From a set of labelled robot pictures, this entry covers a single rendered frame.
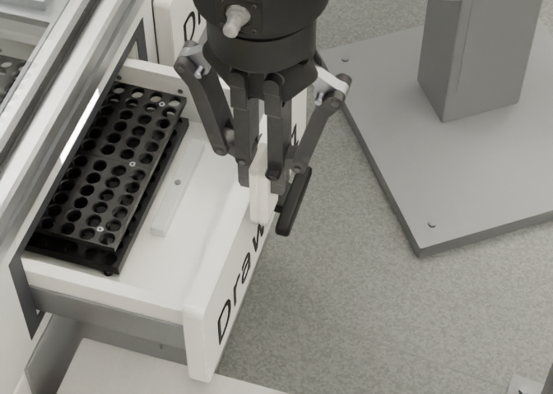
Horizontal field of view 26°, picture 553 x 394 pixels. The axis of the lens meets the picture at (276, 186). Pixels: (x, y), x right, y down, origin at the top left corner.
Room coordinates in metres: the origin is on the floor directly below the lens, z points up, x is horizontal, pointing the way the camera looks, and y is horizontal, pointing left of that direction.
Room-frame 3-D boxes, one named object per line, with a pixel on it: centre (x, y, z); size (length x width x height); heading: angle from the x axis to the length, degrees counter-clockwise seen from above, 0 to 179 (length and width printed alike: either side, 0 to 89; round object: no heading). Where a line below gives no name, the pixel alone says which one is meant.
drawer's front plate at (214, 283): (0.63, 0.02, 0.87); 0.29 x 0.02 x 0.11; 163
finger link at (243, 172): (0.60, 0.03, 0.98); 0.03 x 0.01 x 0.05; 73
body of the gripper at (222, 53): (0.59, 0.01, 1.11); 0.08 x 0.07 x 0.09; 73
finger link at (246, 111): (0.60, 0.02, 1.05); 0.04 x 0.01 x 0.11; 163
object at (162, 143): (0.66, 0.12, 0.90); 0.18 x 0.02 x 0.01; 163
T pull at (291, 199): (0.62, 0.00, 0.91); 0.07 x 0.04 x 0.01; 163
